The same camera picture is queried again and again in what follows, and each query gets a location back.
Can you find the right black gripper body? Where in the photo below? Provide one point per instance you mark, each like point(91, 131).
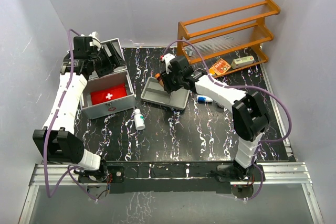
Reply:
point(171, 82)

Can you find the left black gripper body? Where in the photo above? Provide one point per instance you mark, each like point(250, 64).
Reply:
point(103, 63)

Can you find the brown syrup bottle orange cap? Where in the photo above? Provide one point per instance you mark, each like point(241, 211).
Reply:
point(159, 79)

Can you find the red first aid pouch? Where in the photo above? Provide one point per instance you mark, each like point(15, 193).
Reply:
point(109, 94)

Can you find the white medicine bottle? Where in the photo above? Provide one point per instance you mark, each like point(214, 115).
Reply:
point(139, 120)

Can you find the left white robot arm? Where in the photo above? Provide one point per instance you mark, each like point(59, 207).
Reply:
point(56, 140)

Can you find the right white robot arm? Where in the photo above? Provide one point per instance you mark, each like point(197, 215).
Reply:
point(250, 116)

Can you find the orange patterned medicine packet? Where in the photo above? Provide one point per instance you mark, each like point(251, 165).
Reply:
point(220, 67)

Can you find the white green medicine box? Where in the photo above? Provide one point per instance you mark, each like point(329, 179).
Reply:
point(242, 62)

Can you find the grey divided tray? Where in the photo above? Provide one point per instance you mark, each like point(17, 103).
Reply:
point(154, 93)

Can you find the grey metal case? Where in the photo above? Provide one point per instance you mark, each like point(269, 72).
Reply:
point(96, 83)

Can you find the wooden three-tier shelf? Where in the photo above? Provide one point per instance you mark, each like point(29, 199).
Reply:
point(218, 35)

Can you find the black front base bar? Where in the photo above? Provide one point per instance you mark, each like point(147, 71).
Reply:
point(130, 177)

